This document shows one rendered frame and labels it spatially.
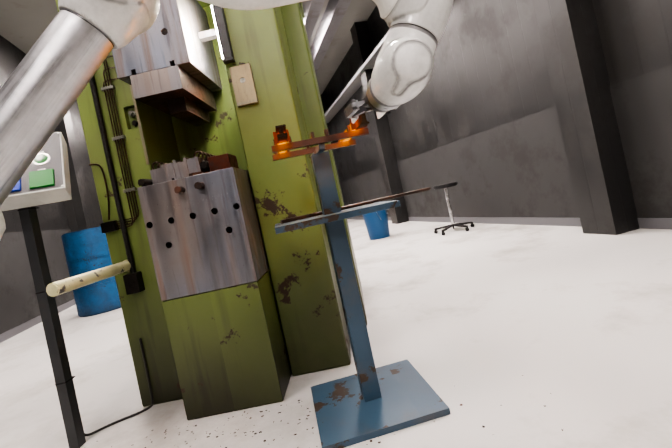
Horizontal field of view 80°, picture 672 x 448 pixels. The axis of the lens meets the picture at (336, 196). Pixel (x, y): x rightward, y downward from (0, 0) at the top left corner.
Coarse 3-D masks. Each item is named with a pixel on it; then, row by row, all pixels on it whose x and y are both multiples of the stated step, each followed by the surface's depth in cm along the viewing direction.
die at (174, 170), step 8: (184, 160) 158; (192, 160) 158; (200, 160) 160; (160, 168) 158; (168, 168) 158; (176, 168) 158; (184, 168) 158; (192, 168) 158; (200, 168) 158; (152, 176) 158; (160, 176) 158; (168, 176) 158; (176, 176) 158; (184, 176) 158
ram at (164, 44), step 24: (168, 0) 158; (192, 0) 180; (168, 24) 158; (192, 24) 172; (120, 48) 158; (144, 48) 158; (168, 48) 158; (192, 48) 164; (120, 72) 158; (144, 72) 158; (192, 72) 169; (216, 72) 194
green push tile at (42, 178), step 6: (30, 174) 142; (36, 174) 143; (42, 174) 144; (48, 174) 144; (30, 180) 141; (36, 180) 142; (42, 180) 142; (48, 180) 143; (54, 180) 144; (30, 186) 140; (36, 186) 141; (42, 186) 141; (48, 186) 142
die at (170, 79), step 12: (156, 72) 158; (168, 72) 158; (180, 72) 159; (132, 84) 158; (144, 84) 158; (156, 84) 158; (168, 84) 158; (180, 84) 158; (192, 84) 170; (144, 96) 158; (156, 96) 161; (168, 96) 164; (180, 96) 167; (192, 96) 170; (204, 96) 184; (156, 108) 176; (168, 108) 179; (204, 108) 191; (216, 108) 199
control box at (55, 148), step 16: (48, 144) 152; (64, 144) 157; (48, 160) 148; (64, 160) 151; (64, 176) 146; (16, 192) 138; (32, 192) 140; (48, 192) 142; (64, 192) 145; (0, 208) 140; (16, 208) 143
